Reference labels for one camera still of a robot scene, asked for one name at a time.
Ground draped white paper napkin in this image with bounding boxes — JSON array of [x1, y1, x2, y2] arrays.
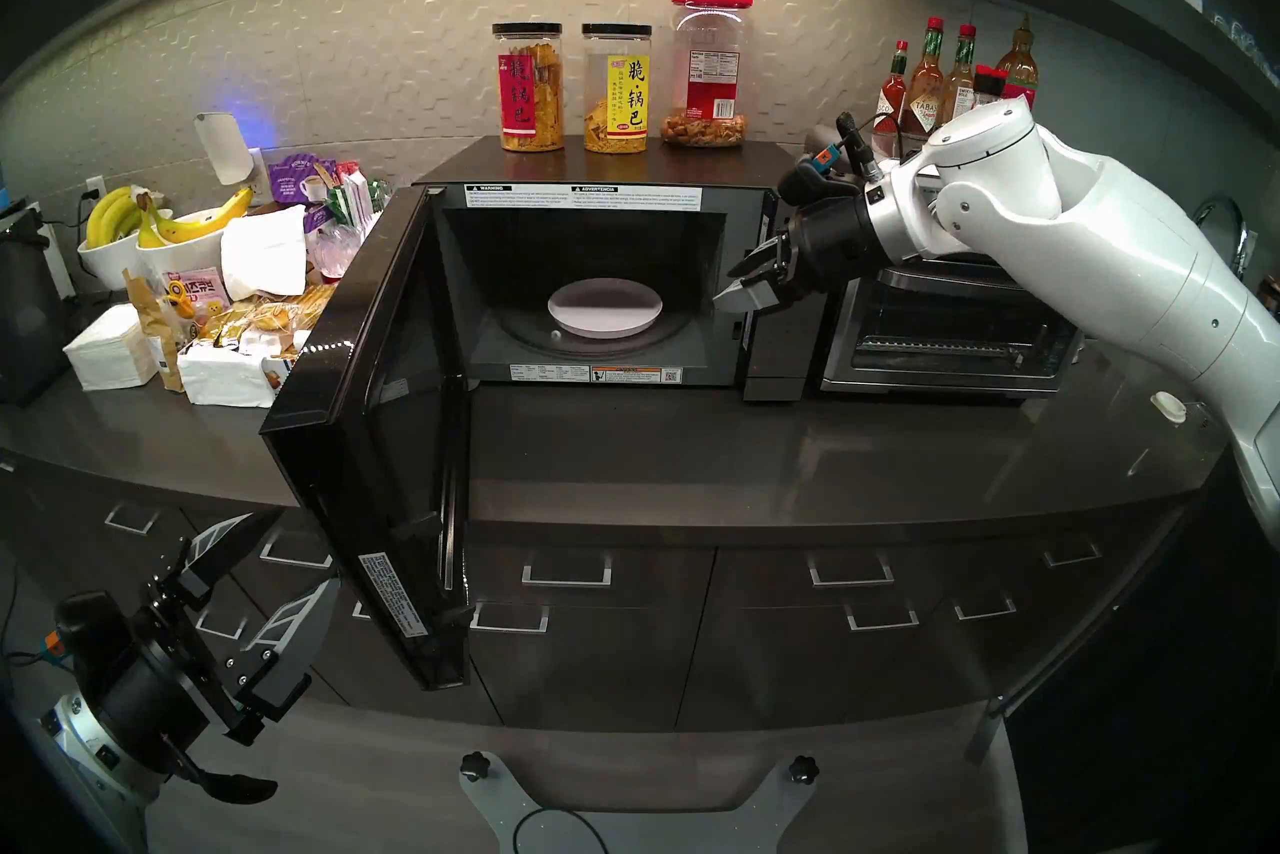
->
[[220, 205, 309, 301]]

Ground white napkin stack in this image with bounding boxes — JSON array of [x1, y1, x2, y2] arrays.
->
[[63, 304, 159, 392]]

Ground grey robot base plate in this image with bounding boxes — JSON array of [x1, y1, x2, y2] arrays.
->
[[460, 750, 821, 854]]

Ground ripe yellow banana bunch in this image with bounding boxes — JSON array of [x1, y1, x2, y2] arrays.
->
[[137, 187, 254, 250]]

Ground brown paper snack bag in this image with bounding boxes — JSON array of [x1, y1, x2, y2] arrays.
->
[[123, 269, 191, 394]]

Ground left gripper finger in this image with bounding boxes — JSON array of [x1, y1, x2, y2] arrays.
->
[[240, 577, 341, 681], [180, 510, 286, 608]]

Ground snack jar yellow label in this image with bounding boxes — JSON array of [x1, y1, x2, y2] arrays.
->
[[582, 24, 653, 155]]

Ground white plug-in wall device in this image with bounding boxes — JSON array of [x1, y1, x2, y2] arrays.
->
[[193, 112, 255, 187]]

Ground white round plate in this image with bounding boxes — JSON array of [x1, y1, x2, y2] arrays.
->
[[547, 278, 664, 340]]

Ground purple biscotti bag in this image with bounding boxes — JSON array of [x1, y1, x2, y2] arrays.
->
[[268, 153, 341, 235]]

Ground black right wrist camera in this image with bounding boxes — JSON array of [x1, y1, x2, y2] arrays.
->
[[778, 145, 863, 208]]

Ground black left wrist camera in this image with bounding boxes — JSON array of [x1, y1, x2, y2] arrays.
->
[[55, 590, 131, 675]]

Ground snack jar red label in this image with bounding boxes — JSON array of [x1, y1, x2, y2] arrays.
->
[[491, 23, 566, 154]]

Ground greenish yellow banana bunch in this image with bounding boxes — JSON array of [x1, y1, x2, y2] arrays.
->
[[85, 186, 143, 251]]

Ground chrome kitchen faucet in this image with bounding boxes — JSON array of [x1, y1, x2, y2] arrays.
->
[[1190, 195, 1251, 283]]

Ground white fruit bowl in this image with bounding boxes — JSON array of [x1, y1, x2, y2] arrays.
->
[[78, 230, 151, 291], [135, 207, 241, 283]]

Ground glass microwave turntable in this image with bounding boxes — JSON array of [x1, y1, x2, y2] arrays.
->
[[495, 262, 701, 360]]

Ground pink Korean snack pack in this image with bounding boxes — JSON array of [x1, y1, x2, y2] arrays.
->
[[160, 267, 231, 318]]

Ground clear jar red lid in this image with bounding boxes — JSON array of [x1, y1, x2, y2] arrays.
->
[[662, 0, 755, 149]]

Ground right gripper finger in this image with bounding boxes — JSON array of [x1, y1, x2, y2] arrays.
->
[[727, 237, 791, 281], [712, 270, 796, 318]]

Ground dark lower cabinet run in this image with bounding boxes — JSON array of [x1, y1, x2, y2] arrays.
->
[[0, 452, 1181, 733]]

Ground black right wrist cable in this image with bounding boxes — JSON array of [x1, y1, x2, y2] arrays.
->
[[835, 112, 906, 185]]

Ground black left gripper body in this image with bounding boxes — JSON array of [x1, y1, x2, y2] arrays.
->
[[95, 574, 311, 760]]

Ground small red hot sauce bottle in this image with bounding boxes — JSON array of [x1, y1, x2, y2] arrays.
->
[[872, 41, 911, 135]]

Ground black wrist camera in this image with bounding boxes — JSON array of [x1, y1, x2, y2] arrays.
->
[[55, 590, 131, 675], [778, 145, 863, 208]]

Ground small white paper napkin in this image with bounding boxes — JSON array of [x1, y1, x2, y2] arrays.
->
[[178, 340, 286, 409]]

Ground black microwave body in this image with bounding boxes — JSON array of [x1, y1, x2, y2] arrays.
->
[[415, 135, 851, 403]]

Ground yellow wrapped cake packs pile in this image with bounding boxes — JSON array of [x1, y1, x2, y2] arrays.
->
[[198, 280, 339, 345]]

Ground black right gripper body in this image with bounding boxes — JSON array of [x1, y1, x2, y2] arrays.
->
[[775, 199, 891, 309]]

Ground clear cup of plastic spoons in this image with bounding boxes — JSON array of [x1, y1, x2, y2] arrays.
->
[[310, 222, 369, 285]]

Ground stainless steel toaster oven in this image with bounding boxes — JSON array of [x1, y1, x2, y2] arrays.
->
[[803, 124, 1091, 398]]

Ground green red tea packets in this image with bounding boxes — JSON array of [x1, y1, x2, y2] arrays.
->
[[325, 160, 393, 229]]

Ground black looped wrist cable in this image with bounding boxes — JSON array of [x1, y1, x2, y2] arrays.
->
[[160, 742, 279, 805]]

